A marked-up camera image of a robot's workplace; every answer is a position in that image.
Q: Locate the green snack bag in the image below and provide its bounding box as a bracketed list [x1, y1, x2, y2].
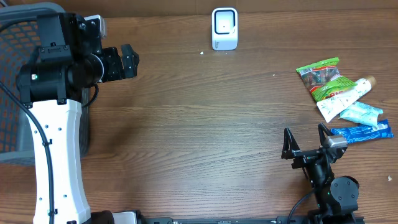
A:
[296, 57, 357, 102]

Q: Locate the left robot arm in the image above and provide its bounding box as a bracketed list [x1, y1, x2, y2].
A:
[16, 13, 139, 224]

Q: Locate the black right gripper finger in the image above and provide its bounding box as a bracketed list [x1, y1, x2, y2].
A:
[281, 128, 301, 160]
[318, 123, 333, 148]

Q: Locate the blue snack wrapper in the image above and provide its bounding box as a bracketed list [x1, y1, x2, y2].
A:
[330, 119, 394, 144]

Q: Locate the white barcode scanner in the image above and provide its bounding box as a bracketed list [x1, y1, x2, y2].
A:
[211, 7, 238, 50]

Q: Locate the white tube with gold cap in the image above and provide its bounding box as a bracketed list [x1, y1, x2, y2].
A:
[317, 76, 377, 123]

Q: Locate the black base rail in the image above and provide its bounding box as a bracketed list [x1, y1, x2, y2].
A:
[90, 211, 365, 224]

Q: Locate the teal tissue packet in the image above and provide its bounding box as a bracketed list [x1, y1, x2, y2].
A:
[340, 101, 383, 126]

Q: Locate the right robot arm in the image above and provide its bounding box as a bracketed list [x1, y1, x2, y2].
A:
[278, 123, 364, 223]

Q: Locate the grey plastic basket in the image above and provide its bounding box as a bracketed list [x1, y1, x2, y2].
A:
[0, 2, 91, 166]

